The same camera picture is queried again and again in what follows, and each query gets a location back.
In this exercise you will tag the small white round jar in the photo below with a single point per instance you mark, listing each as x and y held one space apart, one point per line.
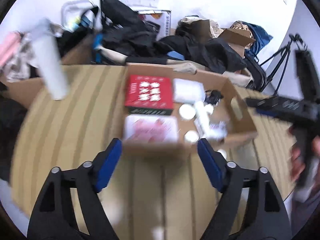
191 137

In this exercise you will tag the translucent white plastic box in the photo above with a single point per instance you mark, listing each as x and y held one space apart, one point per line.
187 91

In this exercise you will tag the person right hand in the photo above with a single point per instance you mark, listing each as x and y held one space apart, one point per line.
297 165

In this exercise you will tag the white printed carton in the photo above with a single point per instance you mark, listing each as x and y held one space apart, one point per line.
160 19

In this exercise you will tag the black suitcase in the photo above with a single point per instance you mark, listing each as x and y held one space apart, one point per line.
258 74

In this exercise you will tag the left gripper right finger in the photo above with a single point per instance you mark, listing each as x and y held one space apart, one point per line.
265 215

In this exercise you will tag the beige mattress cushion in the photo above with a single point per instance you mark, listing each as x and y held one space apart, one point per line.
242 79

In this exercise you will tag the black camera tripod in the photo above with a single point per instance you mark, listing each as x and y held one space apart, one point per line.
284 53

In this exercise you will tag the white thermos bottle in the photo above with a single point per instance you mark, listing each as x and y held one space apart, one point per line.
44 46

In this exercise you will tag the pink white packet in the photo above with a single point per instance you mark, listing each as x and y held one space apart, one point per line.
151 128

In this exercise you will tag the open brown cardboard box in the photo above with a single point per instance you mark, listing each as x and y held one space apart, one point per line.
205 30

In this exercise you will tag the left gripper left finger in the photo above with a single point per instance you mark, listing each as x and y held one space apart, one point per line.
53 215

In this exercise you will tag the white tube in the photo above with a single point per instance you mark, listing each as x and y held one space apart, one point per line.
202 121

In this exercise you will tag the blue bag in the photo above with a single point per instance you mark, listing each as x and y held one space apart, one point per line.
262 38

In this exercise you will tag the black clothes pile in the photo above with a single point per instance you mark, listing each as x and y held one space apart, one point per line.
132 36

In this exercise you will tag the small white sachet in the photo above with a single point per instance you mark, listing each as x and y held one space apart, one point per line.
217 131

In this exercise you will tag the brown cardboard tray box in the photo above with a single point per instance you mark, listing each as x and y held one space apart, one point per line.
220 92

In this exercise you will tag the red printed box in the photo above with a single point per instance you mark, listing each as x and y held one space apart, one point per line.
150 95

